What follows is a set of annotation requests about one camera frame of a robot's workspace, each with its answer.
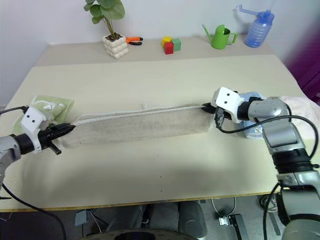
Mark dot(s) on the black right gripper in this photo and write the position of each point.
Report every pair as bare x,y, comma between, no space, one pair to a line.
220,117

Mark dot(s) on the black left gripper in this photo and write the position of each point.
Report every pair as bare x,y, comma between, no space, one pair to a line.
46,136

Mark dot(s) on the beige towel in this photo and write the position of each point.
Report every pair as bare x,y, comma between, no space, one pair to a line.
140,126

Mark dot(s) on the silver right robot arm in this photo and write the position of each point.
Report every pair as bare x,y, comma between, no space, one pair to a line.
277,130

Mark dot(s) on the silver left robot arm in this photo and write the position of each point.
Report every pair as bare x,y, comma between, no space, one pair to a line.
8,148

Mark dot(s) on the green folded towel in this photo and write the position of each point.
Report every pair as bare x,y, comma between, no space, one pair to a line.
58,106

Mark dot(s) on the light blue folded towel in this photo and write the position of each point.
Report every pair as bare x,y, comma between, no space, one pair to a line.
252,131

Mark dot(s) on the pink folded towel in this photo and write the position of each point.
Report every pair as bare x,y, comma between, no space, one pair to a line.
300,105

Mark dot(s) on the green block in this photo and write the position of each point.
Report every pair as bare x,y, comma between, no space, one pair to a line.
177,45

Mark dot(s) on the green watering can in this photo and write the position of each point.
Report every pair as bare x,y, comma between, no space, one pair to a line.
220,37

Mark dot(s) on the red block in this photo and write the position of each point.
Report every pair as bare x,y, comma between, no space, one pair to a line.
169,48

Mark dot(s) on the yellow block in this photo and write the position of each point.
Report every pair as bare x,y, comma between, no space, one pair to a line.
166,40

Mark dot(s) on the blue plastic water bottle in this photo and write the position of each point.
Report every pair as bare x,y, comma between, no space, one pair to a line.
257,32

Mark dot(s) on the blue-grey clamp under table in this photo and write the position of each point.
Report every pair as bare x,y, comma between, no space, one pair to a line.
81,218

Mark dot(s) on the white bubble plant pot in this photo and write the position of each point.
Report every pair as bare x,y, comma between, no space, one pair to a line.
116,47

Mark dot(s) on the orange black pliers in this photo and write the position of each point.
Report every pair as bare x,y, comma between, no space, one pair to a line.
133,40

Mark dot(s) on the purple furniture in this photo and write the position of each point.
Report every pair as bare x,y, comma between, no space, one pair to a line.
306,67

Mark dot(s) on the grey rounded robot legs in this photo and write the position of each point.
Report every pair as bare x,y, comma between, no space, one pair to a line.
175,217

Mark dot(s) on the green leafy plant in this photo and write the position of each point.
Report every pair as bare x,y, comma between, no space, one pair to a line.
106,12

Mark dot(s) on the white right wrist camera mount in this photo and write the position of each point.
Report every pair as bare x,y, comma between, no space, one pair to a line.
226,100

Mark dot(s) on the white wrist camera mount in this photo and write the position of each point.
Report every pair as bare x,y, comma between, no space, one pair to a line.
226,100
32,117

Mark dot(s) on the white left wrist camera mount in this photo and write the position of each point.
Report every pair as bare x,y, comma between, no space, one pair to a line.
32,117

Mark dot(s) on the metal table bracket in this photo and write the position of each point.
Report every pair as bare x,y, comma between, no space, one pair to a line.
232,221

